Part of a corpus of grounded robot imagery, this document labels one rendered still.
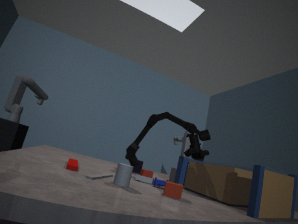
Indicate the l-shaped crank handle with blue knob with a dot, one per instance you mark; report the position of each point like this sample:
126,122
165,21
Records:
150,180

